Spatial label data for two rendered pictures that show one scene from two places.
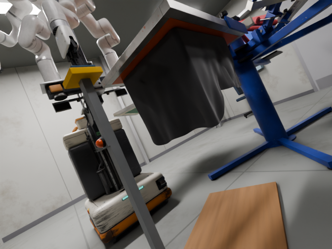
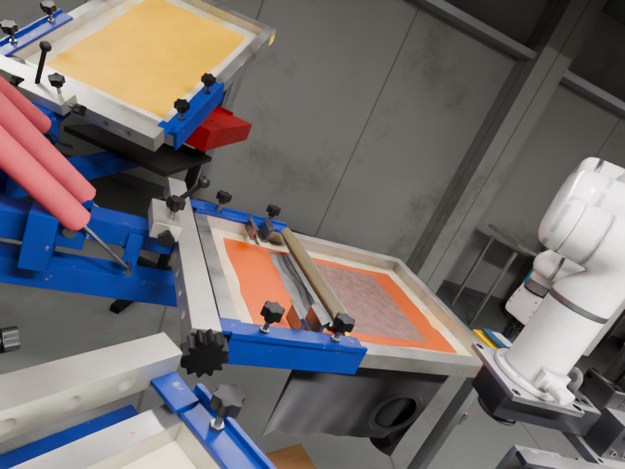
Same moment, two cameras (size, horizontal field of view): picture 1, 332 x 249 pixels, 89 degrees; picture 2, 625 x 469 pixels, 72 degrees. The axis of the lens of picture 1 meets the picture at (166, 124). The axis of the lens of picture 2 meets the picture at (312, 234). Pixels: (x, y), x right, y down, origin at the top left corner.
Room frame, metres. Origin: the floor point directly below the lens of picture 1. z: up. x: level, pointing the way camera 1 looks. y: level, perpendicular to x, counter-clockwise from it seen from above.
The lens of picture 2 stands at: (2.13, -0.07, 1.46)
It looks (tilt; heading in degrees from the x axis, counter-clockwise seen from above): 19 degrees down; 196
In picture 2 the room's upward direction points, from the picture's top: 24 degrees clockwise
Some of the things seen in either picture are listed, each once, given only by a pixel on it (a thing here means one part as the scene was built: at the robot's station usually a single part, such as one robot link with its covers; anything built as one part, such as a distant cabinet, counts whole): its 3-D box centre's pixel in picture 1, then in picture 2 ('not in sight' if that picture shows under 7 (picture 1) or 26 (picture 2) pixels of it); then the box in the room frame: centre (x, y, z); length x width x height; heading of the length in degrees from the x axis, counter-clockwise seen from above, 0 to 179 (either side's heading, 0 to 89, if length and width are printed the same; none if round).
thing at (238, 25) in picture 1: (234, 28); (241, 225); (1.01, -0.61, 0.98); 0.30 x 0.05 x 0.07; 135
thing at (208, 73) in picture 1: (219, 73); not in sight; (0.85, -0.35, 0.74); 0.46 x 0.04 x 0.42; 135
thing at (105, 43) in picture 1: (107, 46); (599, 263); (1.32, 0.17, 1.37); 0.13 x 0.10 x 0.16; 84
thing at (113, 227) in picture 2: not in sight; (132, 231); (1.43, -0.64, 1.02); 0.17 x 0.06 x 0.05; 135
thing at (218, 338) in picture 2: not in sight; (203, 347); (1.60, -0.31, 1.02); 0.07 x 0.06 x 0.07; 135
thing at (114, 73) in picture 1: (178, 56); (340, 289); (1.04, -0.24, 0.97); 0.79 x 0.58 x 0.04; 135
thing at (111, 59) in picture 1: (114, 65); (556, 347); (1.33, 0.18, 1.21); 0.16 x 0.13 x 0.15; 34
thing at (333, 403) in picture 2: not in sight; (353, 395); (1.13, -0.07, 0.77); 0.46 x 0.09 x 0.36; 135
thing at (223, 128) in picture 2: not in sight; (187, 115); (0.41, -1.36, 1.06); 0.61 x 0.46 x 0.12; 15
